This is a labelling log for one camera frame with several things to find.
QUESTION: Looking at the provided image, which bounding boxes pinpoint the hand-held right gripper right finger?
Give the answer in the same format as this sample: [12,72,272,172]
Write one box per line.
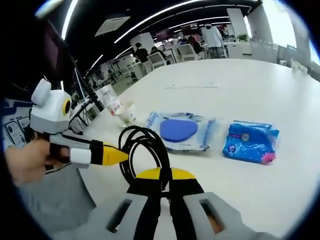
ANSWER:
[168,167,276,240]

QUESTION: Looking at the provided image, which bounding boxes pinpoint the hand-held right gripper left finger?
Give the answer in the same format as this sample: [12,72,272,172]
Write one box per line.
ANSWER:
[82,167,165,240]

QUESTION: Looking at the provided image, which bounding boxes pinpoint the white paper cup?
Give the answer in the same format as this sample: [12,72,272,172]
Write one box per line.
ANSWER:
[116,101,138,126]

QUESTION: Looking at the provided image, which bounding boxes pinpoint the clear plastic water bottle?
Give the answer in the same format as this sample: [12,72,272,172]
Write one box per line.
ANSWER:
[101,88,126,118]

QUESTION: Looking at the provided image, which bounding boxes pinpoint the black cable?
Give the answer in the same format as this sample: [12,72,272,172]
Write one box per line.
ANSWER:
[117,124,173,201]

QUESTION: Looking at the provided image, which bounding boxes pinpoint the light blue wipes pack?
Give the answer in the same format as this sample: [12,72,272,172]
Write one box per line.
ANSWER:
[145,111,223,153]

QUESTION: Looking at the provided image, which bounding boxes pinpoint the blue tissue pack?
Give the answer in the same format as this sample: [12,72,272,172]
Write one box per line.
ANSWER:
[221,120,280,166]

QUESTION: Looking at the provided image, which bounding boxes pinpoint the small white desktop items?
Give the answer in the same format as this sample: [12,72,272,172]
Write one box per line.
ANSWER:
[291,59,308,75]

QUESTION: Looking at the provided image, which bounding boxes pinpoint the person's left hand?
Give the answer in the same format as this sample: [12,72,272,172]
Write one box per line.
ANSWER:
[4,138,73,186]

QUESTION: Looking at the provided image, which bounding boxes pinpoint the white printed sign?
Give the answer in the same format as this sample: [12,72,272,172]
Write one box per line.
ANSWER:
[2,99,33,147]

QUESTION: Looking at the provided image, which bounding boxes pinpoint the black tripod stand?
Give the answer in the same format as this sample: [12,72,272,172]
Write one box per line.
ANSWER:
[83,82,105,113]

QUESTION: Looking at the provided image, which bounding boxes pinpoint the dark screen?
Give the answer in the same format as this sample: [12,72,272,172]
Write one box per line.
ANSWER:
[41,21,70,76]

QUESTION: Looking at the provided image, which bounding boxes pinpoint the ceiling air vent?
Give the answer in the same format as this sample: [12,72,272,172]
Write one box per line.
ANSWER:
[94,16,131,37]

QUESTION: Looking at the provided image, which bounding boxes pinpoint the long ceiling light strip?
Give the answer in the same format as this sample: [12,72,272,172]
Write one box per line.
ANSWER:
[113,0,213,45]

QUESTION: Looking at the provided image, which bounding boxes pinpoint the white cabinet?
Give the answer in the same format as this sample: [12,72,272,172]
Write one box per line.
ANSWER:
[226,41,252,60]

